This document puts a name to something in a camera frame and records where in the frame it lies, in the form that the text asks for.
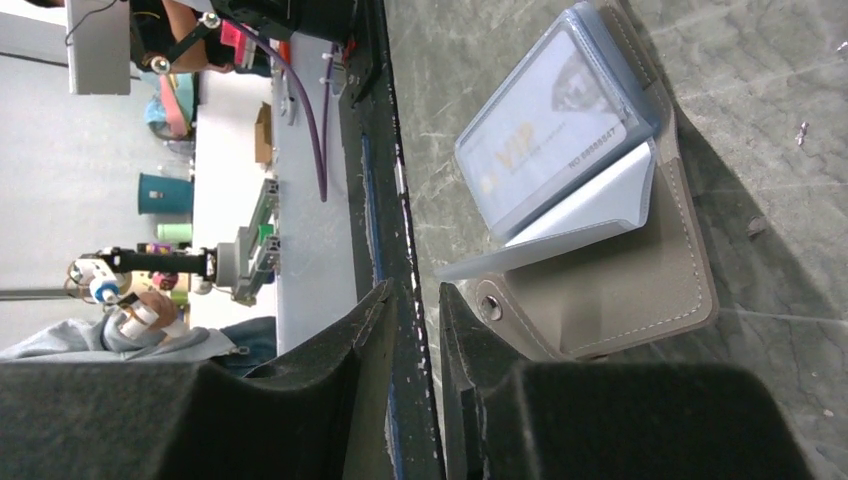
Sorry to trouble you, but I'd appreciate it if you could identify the person in background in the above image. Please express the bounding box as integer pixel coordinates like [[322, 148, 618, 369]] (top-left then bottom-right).
[[1, 1, 277, 377]]

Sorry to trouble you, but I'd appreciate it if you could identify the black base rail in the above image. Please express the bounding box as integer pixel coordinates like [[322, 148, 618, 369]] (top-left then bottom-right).
[[340, 1, 446, 479]]

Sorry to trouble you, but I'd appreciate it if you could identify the white VIP card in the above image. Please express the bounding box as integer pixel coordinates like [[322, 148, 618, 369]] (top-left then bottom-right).
[[456, 21, 639, 239]]

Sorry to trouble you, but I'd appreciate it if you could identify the grey leather card holder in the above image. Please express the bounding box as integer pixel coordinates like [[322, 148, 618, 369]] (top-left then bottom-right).
[[435, 1, 717, 361]]

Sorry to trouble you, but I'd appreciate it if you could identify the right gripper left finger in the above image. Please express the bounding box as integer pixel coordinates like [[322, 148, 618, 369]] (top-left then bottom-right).
[[1, 280, 396, 479]]

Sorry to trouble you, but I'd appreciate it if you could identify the teal cylindrical bin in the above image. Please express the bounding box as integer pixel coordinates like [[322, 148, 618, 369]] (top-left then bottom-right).
[[137, 173, 194, 215]]

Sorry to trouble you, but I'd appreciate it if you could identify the grey monitor box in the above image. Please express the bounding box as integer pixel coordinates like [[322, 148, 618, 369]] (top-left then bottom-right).
[[65, 0, 131, 95]]

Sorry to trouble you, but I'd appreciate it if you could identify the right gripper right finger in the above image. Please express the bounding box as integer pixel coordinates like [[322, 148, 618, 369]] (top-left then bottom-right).
[[439, 283, 812, 479]]

